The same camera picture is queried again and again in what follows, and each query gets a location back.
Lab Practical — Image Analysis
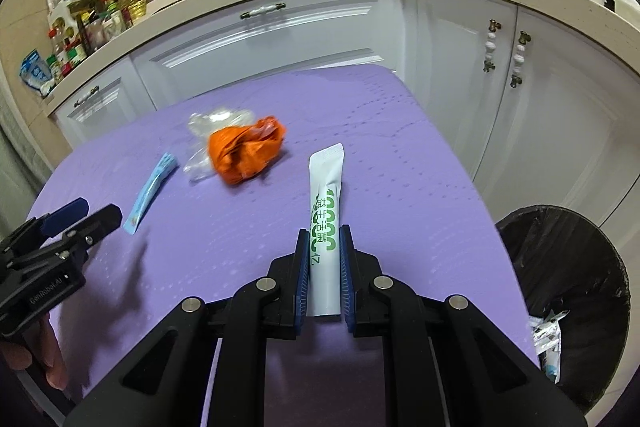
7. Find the white green tube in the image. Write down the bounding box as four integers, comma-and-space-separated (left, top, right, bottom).
307, 143, 345, 317

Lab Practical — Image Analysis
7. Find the light blue sachet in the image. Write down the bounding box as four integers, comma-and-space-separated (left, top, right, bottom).
122, 153, 178, 235

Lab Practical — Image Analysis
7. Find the small orange plastic bag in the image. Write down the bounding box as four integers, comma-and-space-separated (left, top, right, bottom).
207, 116, 286, 185

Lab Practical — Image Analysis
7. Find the blue white snack bag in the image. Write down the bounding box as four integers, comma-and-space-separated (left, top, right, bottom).
528, 311, 568, 384

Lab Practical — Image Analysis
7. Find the black trash bin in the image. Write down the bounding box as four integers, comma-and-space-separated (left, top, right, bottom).
497, 205, 630, 413

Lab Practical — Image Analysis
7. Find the left hand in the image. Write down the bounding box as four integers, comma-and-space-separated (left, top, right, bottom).
1, 313, 68, 391

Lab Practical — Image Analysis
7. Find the purple tablecloth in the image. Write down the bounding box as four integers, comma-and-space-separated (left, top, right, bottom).
32, 66, 534, 407

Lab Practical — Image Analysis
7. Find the clear crumpled plastic bag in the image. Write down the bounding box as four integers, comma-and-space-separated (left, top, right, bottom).
182, 108, 256, 184

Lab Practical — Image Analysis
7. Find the blue white pouch on counter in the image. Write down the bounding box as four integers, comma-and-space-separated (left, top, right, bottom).
20, 50, 55, 98

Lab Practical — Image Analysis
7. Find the white condiment rack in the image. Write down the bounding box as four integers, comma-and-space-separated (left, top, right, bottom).
48, 0, 128, 76

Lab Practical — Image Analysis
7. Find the left cabinet door knob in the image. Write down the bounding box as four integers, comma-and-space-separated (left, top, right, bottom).
483, 18, 501, 74

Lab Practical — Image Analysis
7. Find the cabinet door knob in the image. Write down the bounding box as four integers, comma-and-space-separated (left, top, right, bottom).
510, 31, 532, 89
483, 18, 501, 74

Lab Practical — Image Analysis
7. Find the right cabinet door knob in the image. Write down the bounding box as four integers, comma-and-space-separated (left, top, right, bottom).
510, 31, 532, 89

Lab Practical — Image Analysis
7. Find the white bowl with spoon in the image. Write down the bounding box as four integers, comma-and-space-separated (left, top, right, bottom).
614, 0, 640, 29

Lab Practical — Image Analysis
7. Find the left drawer handle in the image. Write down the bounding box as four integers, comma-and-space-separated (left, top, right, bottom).
74, 84, 100, 107

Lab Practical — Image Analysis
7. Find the drawer handle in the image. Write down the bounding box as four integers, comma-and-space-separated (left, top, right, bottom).
240, 2, 286, 20
74, 84, 100, 107

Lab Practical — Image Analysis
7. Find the centre drawer handle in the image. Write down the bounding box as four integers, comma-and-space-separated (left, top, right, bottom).
240, 2, 286, 20

